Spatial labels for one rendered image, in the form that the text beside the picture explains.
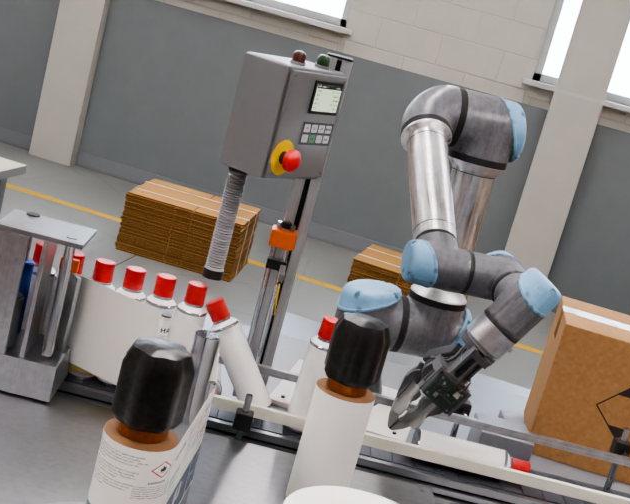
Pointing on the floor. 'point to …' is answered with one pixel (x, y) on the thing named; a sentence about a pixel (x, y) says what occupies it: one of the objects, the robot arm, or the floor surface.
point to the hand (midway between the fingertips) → (394, 421)
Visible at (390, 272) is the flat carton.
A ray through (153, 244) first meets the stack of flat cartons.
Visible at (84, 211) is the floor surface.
